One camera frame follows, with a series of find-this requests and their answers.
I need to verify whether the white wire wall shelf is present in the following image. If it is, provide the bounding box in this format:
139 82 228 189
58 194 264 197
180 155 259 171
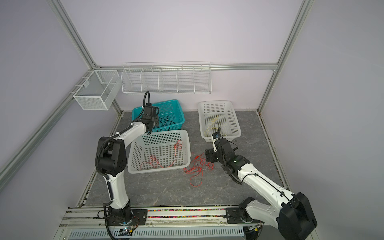
121 62 212 94

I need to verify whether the white mesh wall box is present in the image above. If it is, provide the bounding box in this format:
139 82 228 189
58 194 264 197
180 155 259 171
74 70 122 111

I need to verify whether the black cable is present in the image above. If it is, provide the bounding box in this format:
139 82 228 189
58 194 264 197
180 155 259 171
154 115 178 129

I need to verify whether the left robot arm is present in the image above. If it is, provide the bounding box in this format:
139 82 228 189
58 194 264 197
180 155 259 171
95 91 160 225

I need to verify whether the teal plastic basket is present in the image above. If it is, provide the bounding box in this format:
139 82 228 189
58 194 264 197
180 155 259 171
131 99 186 133

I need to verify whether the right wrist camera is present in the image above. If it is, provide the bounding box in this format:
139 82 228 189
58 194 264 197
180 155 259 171
211 132 220 153

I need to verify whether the white plastic basket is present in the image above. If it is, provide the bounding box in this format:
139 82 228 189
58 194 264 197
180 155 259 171
198 101 242 143
127 130 191 174

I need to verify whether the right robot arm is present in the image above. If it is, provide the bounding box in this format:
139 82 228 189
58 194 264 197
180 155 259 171
205 129 318 240

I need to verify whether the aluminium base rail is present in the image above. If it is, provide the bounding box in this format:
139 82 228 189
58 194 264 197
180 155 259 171
52 205 313 240

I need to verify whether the white plastic basket near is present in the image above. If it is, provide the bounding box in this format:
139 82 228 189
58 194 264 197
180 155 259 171
127 130 191 174

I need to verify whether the white plastic basket far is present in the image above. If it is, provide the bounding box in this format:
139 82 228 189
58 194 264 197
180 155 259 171
198 101 242 143

